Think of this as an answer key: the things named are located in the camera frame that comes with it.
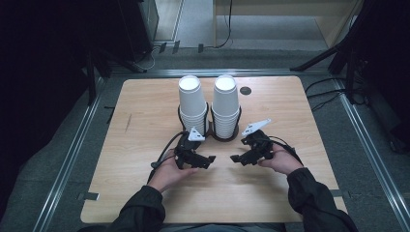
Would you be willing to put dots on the black metal stand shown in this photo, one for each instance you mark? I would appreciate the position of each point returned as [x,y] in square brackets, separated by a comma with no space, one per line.
[92,74]

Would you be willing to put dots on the black round table grommet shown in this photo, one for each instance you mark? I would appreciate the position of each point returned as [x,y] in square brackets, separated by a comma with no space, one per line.
[245,90]

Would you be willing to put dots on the black tripod stand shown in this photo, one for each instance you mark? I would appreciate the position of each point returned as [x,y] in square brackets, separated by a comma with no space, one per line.
[349,48]

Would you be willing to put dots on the stack of white paper cups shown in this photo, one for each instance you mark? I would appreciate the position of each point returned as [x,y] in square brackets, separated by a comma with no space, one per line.
[225,103]
[192,103]

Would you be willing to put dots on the person's left hand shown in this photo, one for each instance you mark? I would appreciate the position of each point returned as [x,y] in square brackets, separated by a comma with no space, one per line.
[167,175]

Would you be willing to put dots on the metal floor rail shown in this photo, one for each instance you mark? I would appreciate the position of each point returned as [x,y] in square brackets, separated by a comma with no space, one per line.
[69,161]
[374,154]

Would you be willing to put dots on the light wooden furniture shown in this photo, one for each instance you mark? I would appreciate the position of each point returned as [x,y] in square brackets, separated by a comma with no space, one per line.
[332,19]

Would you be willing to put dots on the dark cabinet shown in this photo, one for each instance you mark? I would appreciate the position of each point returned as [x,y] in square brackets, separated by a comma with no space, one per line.
[138,25]

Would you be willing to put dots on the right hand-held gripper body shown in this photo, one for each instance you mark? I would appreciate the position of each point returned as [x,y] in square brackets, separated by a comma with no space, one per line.
[257,141]

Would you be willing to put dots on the grey tape strip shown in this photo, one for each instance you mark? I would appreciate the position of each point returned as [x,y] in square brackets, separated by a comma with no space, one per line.
[88,196]
[340,193]

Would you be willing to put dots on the person's right hand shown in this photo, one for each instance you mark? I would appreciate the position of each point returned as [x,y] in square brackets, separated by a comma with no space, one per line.
[283,161]

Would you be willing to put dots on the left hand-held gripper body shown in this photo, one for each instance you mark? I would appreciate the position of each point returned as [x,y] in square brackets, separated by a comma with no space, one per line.
[186,145]

